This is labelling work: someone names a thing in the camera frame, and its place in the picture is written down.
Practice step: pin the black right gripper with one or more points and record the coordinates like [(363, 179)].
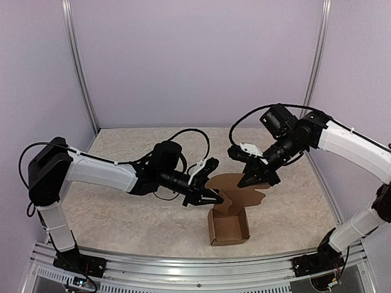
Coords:
[(251, 170)]

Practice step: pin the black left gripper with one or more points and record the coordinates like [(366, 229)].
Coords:
[(198, 189)]

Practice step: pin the brown cardboard box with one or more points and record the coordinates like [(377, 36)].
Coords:
[(227, 221)]

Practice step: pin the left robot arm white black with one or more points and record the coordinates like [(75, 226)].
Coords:
[(62, 178)]

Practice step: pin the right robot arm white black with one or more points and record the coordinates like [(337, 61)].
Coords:
[(316, 130)]

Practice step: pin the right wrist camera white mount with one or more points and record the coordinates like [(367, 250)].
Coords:
[(244, 152)]

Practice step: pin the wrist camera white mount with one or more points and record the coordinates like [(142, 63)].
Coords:
[(244, 152), (202, 169)]

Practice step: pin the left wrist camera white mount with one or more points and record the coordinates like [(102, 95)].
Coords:
[(202, 169)]

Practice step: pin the right aluminium frame post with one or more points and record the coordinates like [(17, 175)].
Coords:
[(319, 50)]

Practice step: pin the aluminium frame post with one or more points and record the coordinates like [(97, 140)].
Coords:
[(79, 72), (319, 50)]

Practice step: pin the front aluminium frame rail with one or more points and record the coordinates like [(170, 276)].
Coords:
[(138, 273)]

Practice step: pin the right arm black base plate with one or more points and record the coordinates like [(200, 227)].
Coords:
[(315, 263)]

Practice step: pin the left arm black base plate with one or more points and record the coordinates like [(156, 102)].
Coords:
[(80, 264)]

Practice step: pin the left aluminium frame post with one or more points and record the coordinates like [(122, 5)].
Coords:
[(79, 72)]

